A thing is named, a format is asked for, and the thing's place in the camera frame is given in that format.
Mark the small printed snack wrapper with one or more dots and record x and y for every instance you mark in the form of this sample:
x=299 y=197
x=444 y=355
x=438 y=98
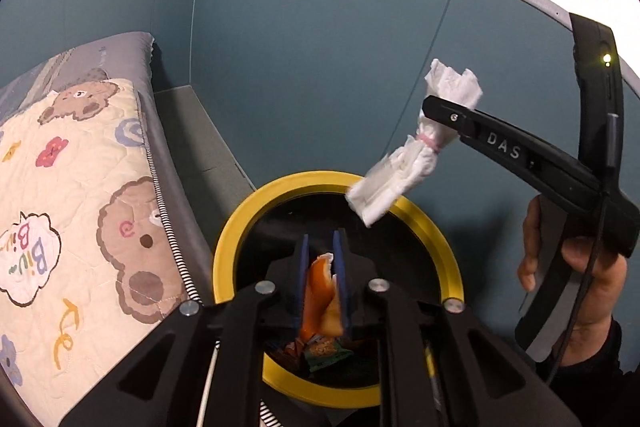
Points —
x=325 y=352

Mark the person's right forearm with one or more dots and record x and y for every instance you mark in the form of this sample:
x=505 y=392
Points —
x=600 y=372

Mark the small torn orange wrapper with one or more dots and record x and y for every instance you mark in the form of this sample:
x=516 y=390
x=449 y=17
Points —
x=320 y=297

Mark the bear print quilt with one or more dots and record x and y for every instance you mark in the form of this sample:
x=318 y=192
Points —
x=75 y=207

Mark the grey striped bedsheet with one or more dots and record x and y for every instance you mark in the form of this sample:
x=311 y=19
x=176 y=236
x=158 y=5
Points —
x=115 y=52

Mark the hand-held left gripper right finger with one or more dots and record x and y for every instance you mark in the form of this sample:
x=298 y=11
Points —
x=340 y=267

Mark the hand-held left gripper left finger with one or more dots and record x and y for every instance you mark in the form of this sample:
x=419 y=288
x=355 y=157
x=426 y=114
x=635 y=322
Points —
x=303 y=272

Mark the person's right hand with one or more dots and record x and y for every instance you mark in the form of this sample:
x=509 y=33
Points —
x=600 y=292

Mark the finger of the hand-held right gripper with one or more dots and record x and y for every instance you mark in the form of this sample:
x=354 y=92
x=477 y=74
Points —
x=445 y=112

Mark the yellow rimmed black trash bin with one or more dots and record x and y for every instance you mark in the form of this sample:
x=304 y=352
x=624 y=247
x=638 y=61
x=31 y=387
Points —
x=240 y=227

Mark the small white tissue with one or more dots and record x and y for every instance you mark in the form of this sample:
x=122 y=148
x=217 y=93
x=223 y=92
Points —
x=410 y=167

